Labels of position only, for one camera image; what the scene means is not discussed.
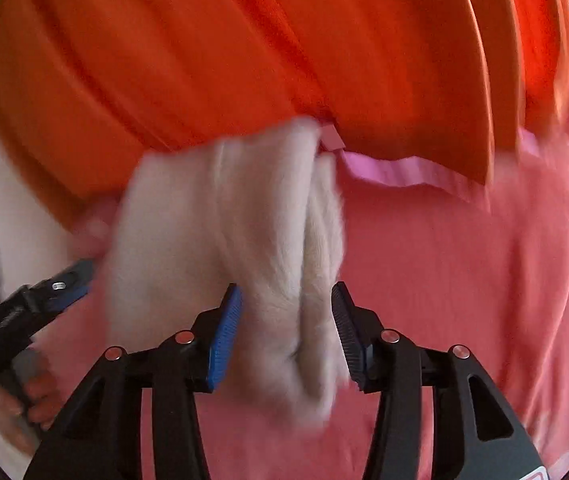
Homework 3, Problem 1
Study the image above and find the pink sweater with black hearts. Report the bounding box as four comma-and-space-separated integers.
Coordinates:
99, 117, 351, 428

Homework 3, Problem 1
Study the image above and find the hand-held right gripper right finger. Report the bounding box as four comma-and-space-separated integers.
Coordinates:
332, 282, 545, 480

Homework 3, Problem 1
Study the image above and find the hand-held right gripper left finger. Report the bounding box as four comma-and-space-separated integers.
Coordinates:
23, 284, 243, 480

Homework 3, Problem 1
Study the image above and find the person's left hand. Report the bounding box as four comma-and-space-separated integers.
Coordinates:
0, 357, 61, 428

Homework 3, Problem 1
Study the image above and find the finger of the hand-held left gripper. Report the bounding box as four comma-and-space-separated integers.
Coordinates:
27, 259, 96, 313

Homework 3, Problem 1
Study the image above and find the pink bow-print blanket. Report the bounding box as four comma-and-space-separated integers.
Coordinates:
29, 125, 569, 480

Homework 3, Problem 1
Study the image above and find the light pink cloth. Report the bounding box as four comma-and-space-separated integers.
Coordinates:
321, 127, 470, 203

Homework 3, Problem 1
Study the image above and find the person's left forearm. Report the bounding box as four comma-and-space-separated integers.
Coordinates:
0, 412, 40, 478

